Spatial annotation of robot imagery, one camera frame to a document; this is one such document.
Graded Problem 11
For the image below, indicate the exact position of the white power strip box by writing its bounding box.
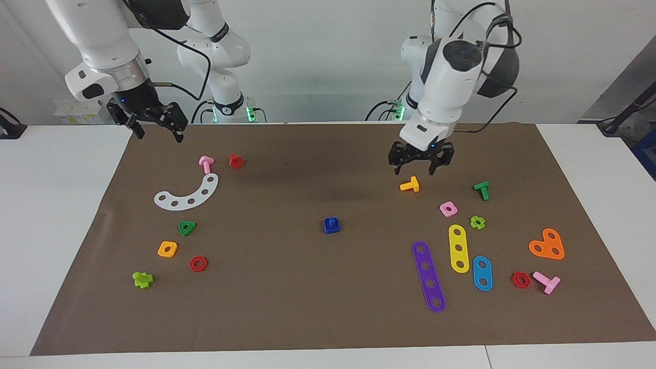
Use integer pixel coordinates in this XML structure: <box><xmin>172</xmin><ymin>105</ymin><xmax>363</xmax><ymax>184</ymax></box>
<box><xmin>54</xmin><ymin>100</ymin><xmax>116</xmax><ymax>125</ymax></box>

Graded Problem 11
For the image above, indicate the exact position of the white curved hole plate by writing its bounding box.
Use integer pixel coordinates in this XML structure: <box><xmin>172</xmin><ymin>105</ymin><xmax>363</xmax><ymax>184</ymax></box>
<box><xmin>154</xmin><ymin>173</ymin><xmax>219</xmax><ymax>211</ymax></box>

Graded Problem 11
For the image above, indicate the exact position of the yellow three-hole plate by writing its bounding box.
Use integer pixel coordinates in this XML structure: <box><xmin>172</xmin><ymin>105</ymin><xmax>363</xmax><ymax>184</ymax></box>
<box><xmin>448</xmin><ymin>224</ymin><xmax>470</xmax><ymax>274</ymax></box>

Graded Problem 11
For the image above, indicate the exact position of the purple four-hole plate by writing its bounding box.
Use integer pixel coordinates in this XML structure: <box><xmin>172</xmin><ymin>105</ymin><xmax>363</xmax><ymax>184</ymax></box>
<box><xmin>412</xmin><ymin>241</ymin><xmax>446</xmax><ymax>313</ymax></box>

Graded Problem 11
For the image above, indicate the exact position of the blue two-hole plate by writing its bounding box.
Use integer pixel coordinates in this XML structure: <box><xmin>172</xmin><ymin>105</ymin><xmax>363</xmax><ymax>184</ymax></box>
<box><xmin>472</xmin><ymin>256</ymin><xmax>494</xmax><ymax>292</ymax></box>

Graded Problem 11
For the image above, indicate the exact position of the black clamp device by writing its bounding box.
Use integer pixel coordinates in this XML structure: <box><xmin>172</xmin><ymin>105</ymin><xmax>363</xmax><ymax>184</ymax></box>
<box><xmin>0</xmin><ymin>108</ymin><xmax>27</xmax><ymax>140</ymax></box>

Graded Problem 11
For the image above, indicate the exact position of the orange heart plate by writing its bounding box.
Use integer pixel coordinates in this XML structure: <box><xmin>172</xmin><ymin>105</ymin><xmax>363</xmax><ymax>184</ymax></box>
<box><xmin>528</xmin><ymin>228</ymin><xmax>565</xmax><ymax>260</ymax></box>

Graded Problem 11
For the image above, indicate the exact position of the brown table mat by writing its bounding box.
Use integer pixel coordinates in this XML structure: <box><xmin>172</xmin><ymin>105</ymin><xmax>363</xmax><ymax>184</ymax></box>
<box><xmin>30</xmin><ymin>122</ymin><xmax>656</xmax><ymax>356</ymax></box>

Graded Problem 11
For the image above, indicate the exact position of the black stand pole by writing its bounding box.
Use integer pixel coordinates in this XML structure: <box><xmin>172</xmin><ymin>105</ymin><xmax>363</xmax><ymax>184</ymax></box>
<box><xmin>597</xmin><ymin>82</ymin><xmax>656</xmax><ymax>136</ymax></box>

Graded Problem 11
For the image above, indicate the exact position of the blue crate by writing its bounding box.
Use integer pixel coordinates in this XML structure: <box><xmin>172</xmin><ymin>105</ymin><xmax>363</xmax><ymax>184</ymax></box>
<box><xmin>631</xmin><ymin>128</ymin><xmax>656</xmax><ymax>181</ymax></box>

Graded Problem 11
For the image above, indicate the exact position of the black base cable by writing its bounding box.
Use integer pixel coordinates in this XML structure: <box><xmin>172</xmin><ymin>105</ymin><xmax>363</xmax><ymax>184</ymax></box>
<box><xmin>191</xmin><ymin>99</ymin><xmax>216</xmax><ymax>125</ymax></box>
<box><xmin>365</xmin><ymin>82</ymin><xmax>413</xmax><ymax>122</ymax></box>

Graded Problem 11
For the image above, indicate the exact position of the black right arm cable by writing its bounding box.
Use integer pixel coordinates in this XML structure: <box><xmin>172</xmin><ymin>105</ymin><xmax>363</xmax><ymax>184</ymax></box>
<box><xmin>149</xmin><ymin>26</ymin><xmax>212</xmax><ymax>101</ymax></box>

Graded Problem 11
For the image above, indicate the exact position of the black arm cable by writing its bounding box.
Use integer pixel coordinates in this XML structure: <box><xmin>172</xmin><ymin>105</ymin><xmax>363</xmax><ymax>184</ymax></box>
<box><xmin>149</xmin><ymin>26</ymin><xmax>212</xmax><ymax>101</ymax></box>
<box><xmin>430</xmin><ymin>0</ymin><xmax>523</xmax><ymax>135</ymax></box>

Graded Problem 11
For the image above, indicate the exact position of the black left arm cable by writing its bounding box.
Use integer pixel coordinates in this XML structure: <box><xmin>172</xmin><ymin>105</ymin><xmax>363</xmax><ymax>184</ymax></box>
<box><xmin>430</xmin><ymin>0</ymin><xmax>523</xmax><ymax>135</ymax></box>

